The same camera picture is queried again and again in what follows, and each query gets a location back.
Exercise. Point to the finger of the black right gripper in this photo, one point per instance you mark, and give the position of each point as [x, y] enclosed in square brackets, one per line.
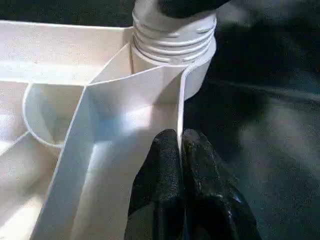
[192, 7]

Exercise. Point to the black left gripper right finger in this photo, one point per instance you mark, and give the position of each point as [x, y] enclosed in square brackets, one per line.
[212, 205]

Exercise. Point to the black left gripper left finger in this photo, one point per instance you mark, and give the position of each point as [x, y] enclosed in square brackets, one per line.
[160, 195]

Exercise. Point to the white plastic table leg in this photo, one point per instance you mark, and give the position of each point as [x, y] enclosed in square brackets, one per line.
[170, 40]

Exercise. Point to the white plastic table top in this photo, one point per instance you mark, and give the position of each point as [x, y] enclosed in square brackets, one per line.
[62, 125]

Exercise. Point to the black mat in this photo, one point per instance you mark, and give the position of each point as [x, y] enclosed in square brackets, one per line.
[262, 112]

